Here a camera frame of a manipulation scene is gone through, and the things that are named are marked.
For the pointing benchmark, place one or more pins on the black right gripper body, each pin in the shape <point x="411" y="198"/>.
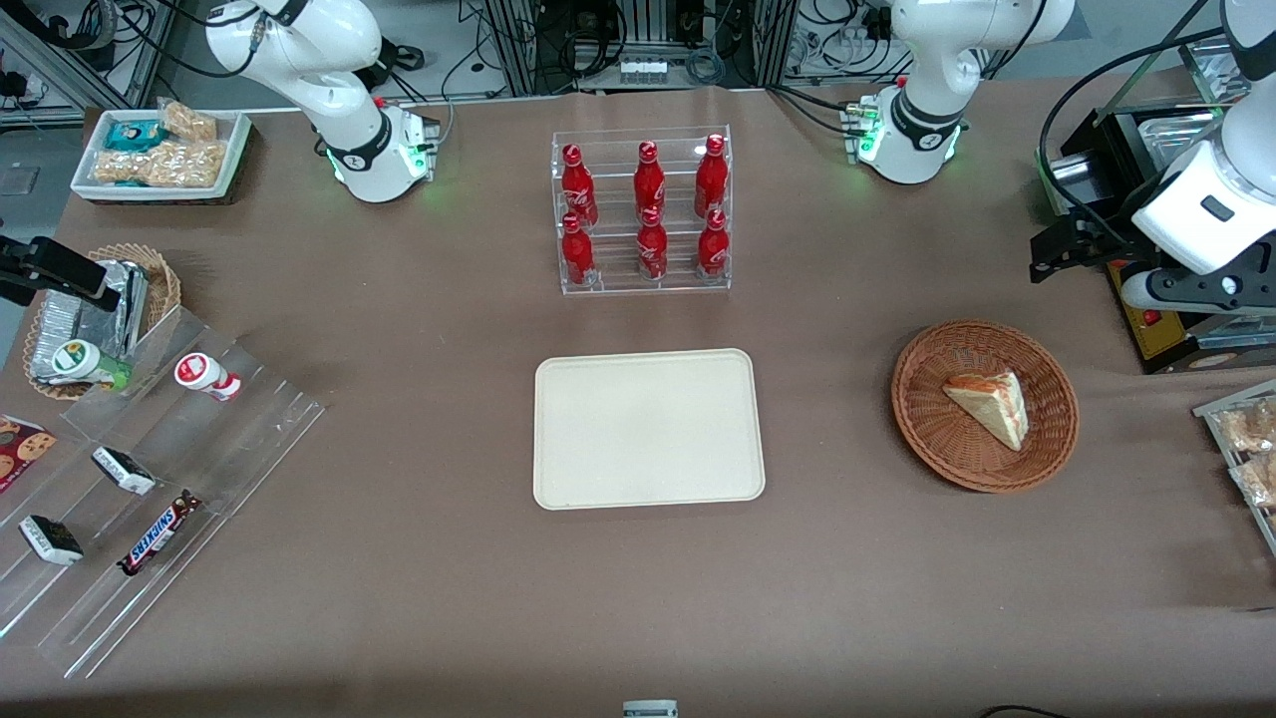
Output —
<point x="40" y="263"/>

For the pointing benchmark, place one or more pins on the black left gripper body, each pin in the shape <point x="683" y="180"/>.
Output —
<point x="1109" y="239"/>

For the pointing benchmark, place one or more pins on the triangle sandwich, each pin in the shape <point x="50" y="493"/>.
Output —
<point x="992" y="404"/>

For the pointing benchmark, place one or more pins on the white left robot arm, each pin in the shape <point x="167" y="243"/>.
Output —
<point x="932" y="60"/>

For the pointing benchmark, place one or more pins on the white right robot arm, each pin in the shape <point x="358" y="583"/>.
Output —
<point x="329" y="70"/>

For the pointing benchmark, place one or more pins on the tan wicker basket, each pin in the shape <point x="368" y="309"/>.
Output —
<point x="164" y="284"/>

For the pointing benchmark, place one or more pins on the grey snack tray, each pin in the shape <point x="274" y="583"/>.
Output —
<point x="1211" y="414"/>

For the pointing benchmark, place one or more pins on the brown round wicker basket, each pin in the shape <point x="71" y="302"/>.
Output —
<point x="927" y="419"/>

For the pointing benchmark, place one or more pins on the cream plastic tray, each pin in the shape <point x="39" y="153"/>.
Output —
<point x="648" y="429"/>

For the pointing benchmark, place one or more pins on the foil wrapped package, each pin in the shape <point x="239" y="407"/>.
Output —
<point x="55" y="324"/>
<point x="110" y="314"/>

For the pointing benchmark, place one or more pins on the black metal machine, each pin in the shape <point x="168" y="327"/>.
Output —
<point x="1097" y="150"/>

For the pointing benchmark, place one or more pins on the green label yogurt bottle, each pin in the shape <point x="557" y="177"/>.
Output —
<point x="85" y="361"/>

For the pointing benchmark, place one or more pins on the yellow control box red button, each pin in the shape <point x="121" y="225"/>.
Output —
<point x="1156" y="339"/>

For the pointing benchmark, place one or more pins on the puffed rice snack bag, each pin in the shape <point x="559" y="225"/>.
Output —
<point x="189" y="122"/>
<point x="118" y="168"/>
<point x="189" y="165"/>

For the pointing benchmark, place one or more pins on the teal snack packet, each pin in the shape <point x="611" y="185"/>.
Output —
<point x="133" y="135"/>

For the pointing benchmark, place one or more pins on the red label yogurt bottle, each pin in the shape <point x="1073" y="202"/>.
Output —
<point x="204" y="374"/>

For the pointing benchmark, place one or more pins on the chocolate chip cookie packet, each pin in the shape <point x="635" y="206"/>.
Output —
<point x="22" y="451"/>

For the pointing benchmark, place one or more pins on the white rectangular snack bin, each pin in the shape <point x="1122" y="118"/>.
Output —
<point x="237" y="150"/>

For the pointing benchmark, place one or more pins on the black white snack bar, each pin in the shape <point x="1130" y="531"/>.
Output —
<point x="50" y="539"/>
<point x="124" y="471"/>

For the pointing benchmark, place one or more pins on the clear bag crispy snack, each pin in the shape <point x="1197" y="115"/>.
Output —
<point x="1251" y="427"/>
<point x="1258" y="481"/>

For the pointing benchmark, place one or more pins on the clear acrylic tiered stand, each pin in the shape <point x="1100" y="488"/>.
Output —
<point x="229" y="449"/>

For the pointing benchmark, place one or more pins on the snickers chocolate bar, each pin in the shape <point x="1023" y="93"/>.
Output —
<point x="158" y="535"/>

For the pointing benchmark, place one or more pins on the red cola bottle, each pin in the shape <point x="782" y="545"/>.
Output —
<point x="713" y="249"/>
<point x="652" y="249"/>
<point x="578" y="189"/>
<point x="649" y="179"/>
<point x="711" y="179"/>
<point x="577" y="254"/>

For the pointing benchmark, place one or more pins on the clear acrylic bottle rack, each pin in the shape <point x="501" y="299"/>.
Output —
<point x="678" y="284"/>

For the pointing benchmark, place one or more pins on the white power strip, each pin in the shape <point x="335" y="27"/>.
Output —
<point x="643" y="72"/>

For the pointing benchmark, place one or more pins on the small grey white device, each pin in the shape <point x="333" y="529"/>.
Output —
<point x="650" y="709"/>

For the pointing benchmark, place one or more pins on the aluminium frame equipment rack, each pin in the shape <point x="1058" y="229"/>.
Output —
<point x="638" y="30"/>

